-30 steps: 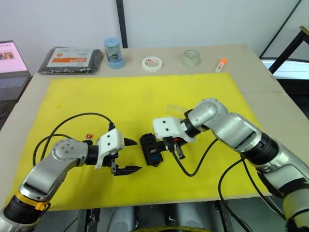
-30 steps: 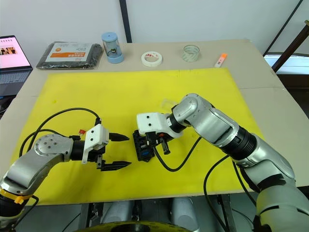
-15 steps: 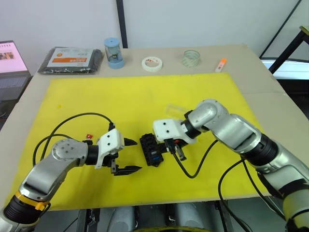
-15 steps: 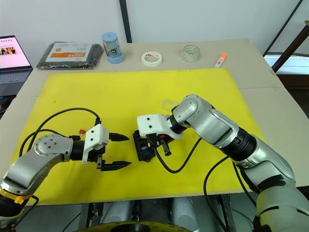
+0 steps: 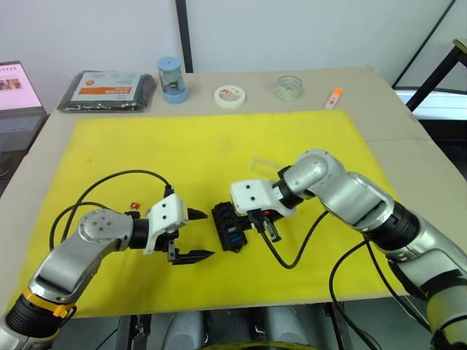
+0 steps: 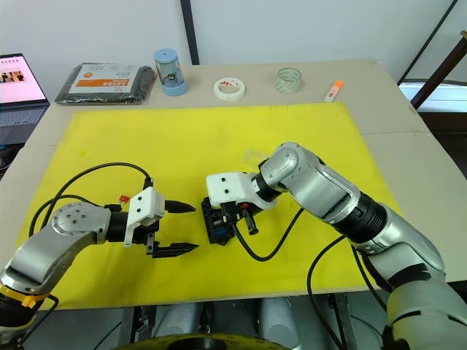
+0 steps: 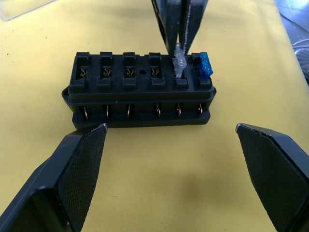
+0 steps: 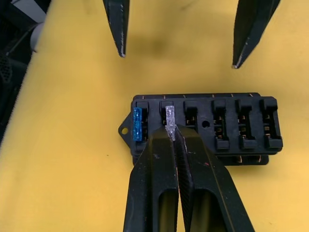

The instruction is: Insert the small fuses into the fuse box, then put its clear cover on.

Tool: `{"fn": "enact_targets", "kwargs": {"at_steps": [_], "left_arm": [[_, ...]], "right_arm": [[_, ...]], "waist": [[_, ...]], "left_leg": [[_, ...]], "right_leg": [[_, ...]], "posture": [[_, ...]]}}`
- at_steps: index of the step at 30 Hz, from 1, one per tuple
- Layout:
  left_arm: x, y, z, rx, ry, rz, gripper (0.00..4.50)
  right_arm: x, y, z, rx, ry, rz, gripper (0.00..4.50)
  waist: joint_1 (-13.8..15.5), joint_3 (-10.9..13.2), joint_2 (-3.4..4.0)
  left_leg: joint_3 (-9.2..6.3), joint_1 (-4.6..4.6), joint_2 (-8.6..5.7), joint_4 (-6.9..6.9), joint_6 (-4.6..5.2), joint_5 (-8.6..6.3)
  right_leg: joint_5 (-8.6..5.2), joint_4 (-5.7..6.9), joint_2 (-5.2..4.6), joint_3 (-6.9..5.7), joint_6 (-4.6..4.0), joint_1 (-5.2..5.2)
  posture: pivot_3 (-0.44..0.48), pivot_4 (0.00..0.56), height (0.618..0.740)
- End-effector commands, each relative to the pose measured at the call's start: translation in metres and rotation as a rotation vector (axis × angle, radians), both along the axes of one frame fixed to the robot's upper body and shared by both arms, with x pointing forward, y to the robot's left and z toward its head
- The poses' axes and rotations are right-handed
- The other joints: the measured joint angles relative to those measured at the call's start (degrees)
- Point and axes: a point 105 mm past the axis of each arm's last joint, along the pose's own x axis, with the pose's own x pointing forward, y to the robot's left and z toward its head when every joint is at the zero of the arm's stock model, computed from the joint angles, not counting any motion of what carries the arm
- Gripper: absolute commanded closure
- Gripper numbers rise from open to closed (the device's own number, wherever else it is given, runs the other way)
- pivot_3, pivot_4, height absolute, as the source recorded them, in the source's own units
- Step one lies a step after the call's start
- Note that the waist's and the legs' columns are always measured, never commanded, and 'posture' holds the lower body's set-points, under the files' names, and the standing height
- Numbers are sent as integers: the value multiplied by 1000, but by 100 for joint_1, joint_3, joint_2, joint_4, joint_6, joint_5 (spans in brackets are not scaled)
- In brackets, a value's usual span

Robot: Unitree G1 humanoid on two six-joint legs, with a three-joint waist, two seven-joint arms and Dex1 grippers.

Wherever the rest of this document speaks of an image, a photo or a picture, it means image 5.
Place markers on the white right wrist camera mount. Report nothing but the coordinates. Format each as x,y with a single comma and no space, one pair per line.
251,193

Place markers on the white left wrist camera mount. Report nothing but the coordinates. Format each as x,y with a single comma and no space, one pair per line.
166,213

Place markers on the black fuse box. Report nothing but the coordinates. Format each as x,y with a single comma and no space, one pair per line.
226,222

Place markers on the grey laptop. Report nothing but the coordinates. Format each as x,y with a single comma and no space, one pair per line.
16,120

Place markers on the white orange glue stick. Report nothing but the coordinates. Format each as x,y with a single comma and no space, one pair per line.
332,99

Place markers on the yellow foam mat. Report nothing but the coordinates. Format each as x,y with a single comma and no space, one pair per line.
219,153

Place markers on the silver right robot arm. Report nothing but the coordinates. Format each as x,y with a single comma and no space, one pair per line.
346,197

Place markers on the blue clear cylinder container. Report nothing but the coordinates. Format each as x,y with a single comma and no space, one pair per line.
172,82

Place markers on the black bag with orange label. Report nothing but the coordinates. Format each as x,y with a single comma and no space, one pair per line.
106,91

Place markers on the black vertical pole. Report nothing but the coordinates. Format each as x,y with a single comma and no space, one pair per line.
184,36

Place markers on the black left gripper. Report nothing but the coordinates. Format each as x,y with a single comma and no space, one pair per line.
168,246

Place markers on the white tape roll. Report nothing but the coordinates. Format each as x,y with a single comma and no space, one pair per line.
220,100

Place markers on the small red fuse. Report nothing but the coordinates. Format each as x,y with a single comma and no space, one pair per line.
135,205

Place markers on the small clear fuse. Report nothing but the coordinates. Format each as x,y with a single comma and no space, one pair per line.
232,229

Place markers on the clear tape roll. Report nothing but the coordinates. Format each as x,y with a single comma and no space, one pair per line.
282,94

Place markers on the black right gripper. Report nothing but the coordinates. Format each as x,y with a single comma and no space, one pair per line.
271,216

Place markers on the black framed side table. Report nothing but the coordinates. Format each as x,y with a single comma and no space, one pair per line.
436,78

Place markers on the clear plastic fuse box cover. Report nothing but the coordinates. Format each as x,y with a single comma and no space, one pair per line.
263,167

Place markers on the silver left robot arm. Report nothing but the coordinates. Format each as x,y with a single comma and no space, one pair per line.
62,262

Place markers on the small blue fuse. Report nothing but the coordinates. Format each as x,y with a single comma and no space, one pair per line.
235,240

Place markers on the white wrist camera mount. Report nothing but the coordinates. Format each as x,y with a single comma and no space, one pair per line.
251,193
166,213

